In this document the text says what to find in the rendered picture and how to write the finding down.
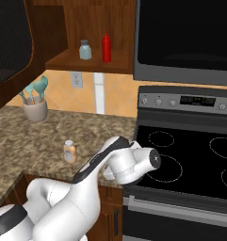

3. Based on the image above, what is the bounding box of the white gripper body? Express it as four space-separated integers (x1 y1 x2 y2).
102 165 120 183

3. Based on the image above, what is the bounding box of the wooden base cabinet door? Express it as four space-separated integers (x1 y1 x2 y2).
86 184 124 241

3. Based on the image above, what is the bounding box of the orange shaker with white cap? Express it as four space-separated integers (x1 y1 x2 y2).
63 139 77 165

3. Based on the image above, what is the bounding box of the wooden corner base cabinet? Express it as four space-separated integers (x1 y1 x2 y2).
1 173 36 208

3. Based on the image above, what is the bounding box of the grey-blue shaker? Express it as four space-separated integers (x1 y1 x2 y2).
78 39 93 61

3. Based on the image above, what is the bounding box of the red condiment bottle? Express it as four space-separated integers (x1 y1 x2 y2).
101 29 113 64

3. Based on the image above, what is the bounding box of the cabinet door with dark glass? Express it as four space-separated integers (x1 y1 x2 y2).
0 0 47 116

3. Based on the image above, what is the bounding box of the black and steel stove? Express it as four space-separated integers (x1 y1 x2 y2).
122 85 227 241

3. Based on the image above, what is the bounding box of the black oven door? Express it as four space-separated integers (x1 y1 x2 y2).
122 195 227 241

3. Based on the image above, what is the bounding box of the beige utensil pot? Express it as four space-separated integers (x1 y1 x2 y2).
22 99 49 123

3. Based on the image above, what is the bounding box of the large teal spatula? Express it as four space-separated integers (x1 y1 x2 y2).
33 74 50 104

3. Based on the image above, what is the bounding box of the teal slotted spoon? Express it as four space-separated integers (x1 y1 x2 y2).
24 81 36 105

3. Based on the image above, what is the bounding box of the small teal utensil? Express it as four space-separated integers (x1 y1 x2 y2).
18 89 27 106

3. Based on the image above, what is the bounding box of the black microwave oven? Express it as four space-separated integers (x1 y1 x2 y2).
132 0 227 87

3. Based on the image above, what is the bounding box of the black cabinet door handle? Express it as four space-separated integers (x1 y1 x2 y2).
113 208 120 237

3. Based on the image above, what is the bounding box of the grey oven door handle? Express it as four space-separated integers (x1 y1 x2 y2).
126 195 227 229

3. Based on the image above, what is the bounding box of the white wall socket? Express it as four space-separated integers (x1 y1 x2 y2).
70 71 84 89

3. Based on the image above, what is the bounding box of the wooden wall cabinet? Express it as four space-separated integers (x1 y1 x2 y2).
24 0 138 75

